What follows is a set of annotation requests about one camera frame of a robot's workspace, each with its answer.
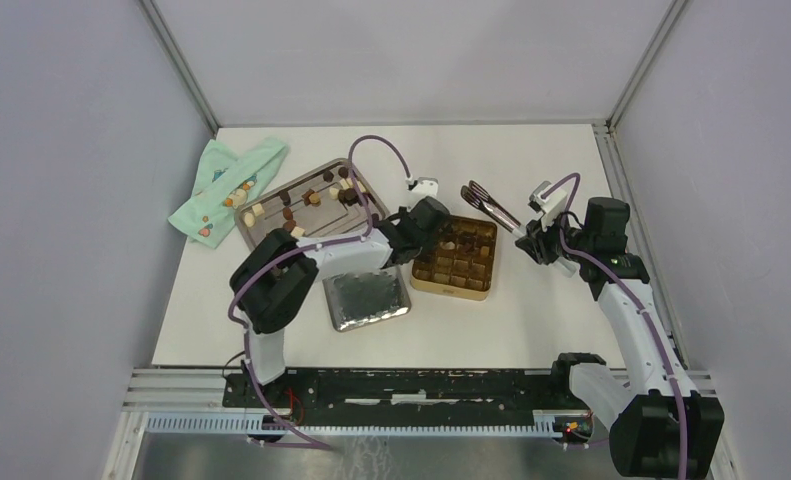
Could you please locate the metal serving tongs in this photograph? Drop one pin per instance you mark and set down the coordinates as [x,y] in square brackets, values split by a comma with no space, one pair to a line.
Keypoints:
[479,198]

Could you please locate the green printed cloth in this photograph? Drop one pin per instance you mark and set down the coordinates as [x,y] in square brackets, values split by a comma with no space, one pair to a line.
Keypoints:
[225,181]

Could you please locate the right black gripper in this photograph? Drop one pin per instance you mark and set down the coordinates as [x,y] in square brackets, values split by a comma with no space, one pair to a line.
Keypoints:
[539,250]

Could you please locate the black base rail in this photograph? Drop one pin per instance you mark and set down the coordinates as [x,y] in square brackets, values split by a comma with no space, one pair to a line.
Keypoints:
[325,397]

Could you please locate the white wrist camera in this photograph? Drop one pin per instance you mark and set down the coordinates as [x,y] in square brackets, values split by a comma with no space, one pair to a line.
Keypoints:
[420,188]
[548,201]

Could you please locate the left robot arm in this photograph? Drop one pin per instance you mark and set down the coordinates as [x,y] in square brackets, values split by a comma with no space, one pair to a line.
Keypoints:
[272,283]

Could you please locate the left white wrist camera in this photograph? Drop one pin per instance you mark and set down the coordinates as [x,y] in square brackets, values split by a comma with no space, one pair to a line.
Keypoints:
[420,188]

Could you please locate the gold chocolate box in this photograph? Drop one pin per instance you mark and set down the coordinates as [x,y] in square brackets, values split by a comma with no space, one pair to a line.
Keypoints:
[461,265]

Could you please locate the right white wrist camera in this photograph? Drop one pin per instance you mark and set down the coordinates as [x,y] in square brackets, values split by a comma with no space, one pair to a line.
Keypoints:
[548,201]

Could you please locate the small square steel tray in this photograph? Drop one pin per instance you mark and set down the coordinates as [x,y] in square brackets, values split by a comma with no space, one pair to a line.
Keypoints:
[357,300]

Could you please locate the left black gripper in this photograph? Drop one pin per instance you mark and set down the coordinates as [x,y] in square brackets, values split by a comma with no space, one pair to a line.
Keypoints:
[404,211]

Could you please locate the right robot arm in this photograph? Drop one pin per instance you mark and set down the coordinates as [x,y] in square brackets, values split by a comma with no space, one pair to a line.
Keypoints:
[659,425]

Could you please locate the steel tray with rack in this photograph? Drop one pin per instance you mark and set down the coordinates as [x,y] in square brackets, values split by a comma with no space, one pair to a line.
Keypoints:
[311,205]

